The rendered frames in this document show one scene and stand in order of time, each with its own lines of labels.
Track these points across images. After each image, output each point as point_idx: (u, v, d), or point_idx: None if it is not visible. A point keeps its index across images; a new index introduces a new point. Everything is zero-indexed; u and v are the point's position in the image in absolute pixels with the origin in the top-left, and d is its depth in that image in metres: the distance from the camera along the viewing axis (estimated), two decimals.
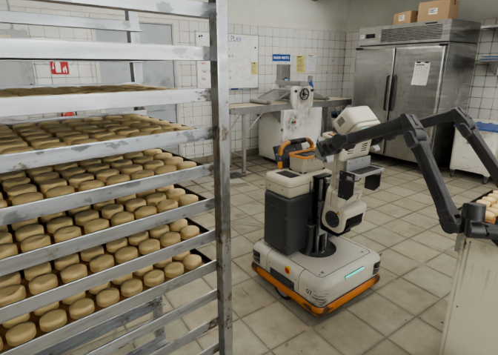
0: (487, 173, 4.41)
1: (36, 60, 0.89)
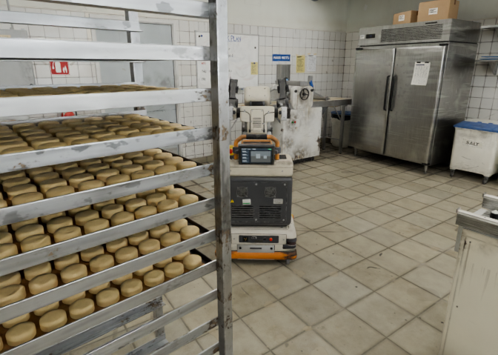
0: (487, 173, 4.41)
1: (36, 60, 0.89)
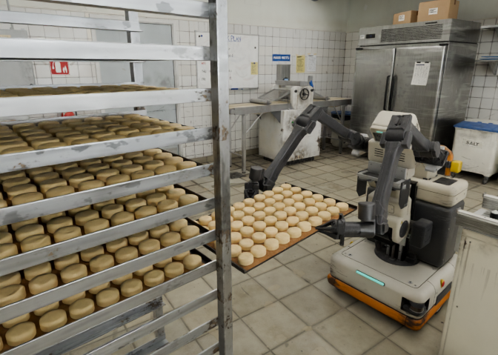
0: (487, 173, 4.41)
1: (36, 60, 0.89)
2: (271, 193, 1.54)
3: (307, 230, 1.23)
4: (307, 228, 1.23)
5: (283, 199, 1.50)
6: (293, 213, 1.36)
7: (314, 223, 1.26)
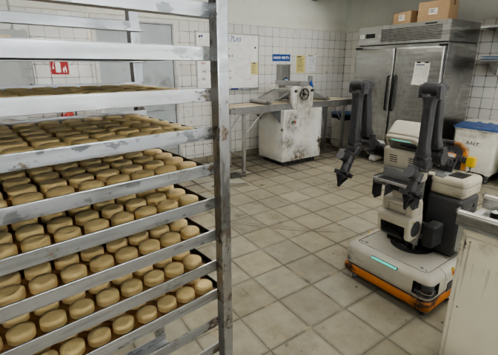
0: (487, 173, 4.41)
1: (36, 60, 0.89)
2: None
3: (123, 332, 0.81)
4: (122, 330, 0.81)
5: None
6: None
7: (141, 319, 0.84)
